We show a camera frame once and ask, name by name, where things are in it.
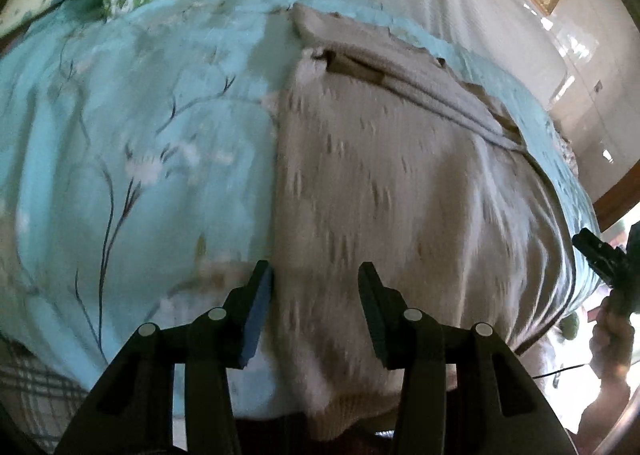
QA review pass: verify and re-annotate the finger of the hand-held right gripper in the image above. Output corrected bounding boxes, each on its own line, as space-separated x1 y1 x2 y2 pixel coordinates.
572 229 628 288

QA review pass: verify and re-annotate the person's right forearm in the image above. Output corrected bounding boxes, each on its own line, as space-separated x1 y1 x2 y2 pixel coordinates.
564 367 636 453

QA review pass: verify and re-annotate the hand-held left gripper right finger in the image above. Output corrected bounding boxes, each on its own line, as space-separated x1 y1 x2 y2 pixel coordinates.
357 261 576 455

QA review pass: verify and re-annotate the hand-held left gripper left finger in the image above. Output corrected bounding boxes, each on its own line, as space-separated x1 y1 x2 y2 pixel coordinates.
55 260 274 455

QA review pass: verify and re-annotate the black cable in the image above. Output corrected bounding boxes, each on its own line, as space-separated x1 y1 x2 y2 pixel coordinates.
531 360 592 381

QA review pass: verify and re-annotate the person's right hand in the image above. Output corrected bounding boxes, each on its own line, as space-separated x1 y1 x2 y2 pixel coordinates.
589 292 637 378

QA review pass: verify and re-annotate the light blue floral bedsheet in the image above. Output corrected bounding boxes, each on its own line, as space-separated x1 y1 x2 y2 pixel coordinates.
0 0 601 386

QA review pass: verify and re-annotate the grey plaid cloth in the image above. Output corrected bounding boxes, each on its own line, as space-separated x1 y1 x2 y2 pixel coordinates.
0 335 93 453

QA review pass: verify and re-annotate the wooden bed frame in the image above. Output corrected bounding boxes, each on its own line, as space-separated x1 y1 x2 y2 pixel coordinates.
592 175 640 232

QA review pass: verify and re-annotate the beige knitted sweater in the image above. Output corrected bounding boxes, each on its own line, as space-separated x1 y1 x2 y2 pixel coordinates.
272 2 576 441

